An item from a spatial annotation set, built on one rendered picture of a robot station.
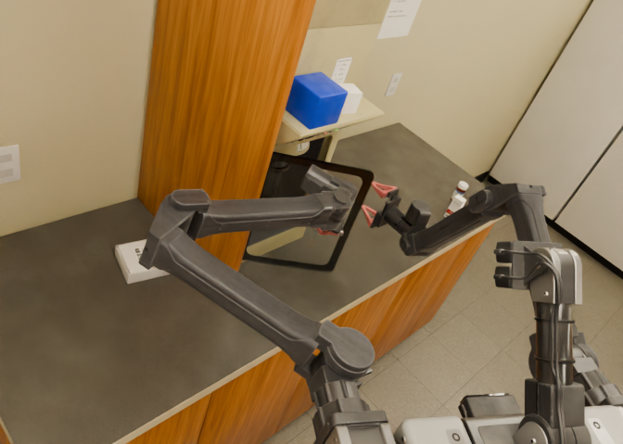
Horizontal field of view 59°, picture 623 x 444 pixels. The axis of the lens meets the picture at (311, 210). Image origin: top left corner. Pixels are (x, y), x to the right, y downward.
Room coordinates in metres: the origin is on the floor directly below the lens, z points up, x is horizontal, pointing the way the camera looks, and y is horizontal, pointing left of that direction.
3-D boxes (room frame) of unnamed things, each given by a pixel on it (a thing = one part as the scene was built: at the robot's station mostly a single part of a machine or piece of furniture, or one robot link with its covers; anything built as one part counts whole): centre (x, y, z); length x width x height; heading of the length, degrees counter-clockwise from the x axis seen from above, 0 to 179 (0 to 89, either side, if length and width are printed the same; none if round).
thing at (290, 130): (1.27, 0.04, 1.46); 0.32 x 0.11 x 0.10; 146
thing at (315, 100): (1.21, 0.08, 1.56); 0.10 x 0.10 x 0.09; 56
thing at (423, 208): (1.31, -0.31, 1.23); 0.12 x 0.09 x 0.11; 25
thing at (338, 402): (0.48, -0.15, 1.45); 0.09 x 0.08 x 0.12; 115
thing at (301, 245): (1.22, 0.02, 1.19); 0.30 x 0.01 x 0.40; 107
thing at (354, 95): (1.31, 0.01, 1.54); 0.05 x 0.05 x 0.06; 41
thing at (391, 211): (1.38, -0.25, 1.19); 0.07 x 0.07 x 0.10; 55
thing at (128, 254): (1.08, 0.39, 0.96); 0.16 x 0.12 x 0.04; 135
